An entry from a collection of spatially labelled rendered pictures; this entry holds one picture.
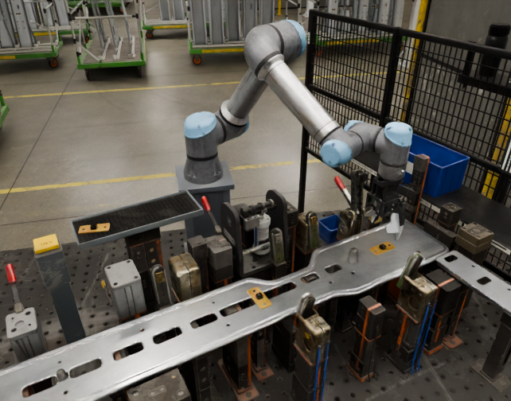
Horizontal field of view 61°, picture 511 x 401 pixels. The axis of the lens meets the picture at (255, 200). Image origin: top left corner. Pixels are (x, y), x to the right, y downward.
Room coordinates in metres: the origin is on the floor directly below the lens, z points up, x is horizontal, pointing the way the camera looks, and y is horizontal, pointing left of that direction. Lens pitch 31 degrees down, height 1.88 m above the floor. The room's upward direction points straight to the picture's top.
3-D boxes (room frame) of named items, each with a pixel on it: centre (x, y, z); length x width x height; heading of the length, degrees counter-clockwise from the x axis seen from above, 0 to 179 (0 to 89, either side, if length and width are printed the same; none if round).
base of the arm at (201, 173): (1.47, 0.20, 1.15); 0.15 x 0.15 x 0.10
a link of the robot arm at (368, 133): (1.17, -0.31, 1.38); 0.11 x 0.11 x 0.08; 49
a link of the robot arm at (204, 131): (1.47, 0.19, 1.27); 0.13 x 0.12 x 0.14; 139
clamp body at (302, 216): (1.21, -0.17, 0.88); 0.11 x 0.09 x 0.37; 29
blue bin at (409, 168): (1.57, -0.67, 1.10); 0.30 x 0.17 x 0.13; 31
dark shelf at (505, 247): (1.52, -0.70, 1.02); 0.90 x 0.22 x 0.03; 29
